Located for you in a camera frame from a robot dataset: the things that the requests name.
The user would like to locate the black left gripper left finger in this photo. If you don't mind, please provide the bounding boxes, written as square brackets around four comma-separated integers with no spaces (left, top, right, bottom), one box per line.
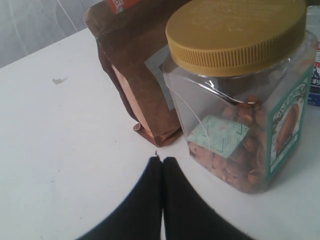
[79,156,163,240]

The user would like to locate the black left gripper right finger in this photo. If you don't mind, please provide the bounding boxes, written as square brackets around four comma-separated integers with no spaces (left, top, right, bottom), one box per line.
[161,157,251,240]

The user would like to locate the clear nut jar yellow lid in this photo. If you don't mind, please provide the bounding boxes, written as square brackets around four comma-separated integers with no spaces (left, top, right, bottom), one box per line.
[163,0,318,194]

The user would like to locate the brown kraft standup pouch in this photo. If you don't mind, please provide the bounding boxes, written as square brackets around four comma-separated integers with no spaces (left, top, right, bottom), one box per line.
[84,0,185,148]

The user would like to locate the small white blue carton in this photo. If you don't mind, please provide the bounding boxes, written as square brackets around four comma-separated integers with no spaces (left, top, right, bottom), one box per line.
[306,5,320,107]

